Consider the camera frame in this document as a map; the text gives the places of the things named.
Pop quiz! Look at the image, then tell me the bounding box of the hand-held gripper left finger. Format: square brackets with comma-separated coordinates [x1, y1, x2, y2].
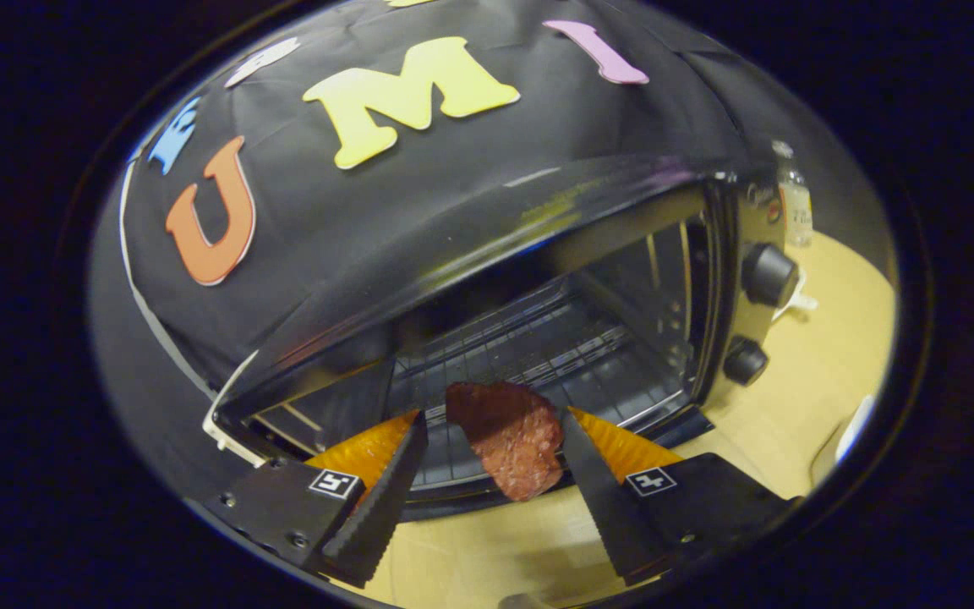
[204, 410, 429, 589]

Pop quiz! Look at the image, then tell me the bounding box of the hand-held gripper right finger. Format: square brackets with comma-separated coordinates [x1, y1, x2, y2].
[559, 407, 796, 587]

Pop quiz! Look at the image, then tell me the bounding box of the red-brown meat steak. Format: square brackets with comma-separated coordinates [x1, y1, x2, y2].
[445, 381, 566, 502]

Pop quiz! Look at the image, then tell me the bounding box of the black toaster oven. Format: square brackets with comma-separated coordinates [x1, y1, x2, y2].
[204, 156, 801, 521]

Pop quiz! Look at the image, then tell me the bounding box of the white bread toaster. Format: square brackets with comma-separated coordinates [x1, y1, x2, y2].
[202, 351, 270, 468]

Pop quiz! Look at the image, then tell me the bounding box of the white rectangular tray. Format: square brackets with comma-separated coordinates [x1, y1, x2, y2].
[834, 393, 877, 464]

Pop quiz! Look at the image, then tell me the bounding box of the clear glass bottle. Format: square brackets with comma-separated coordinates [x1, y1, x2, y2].
[770, 140, 814, 249]

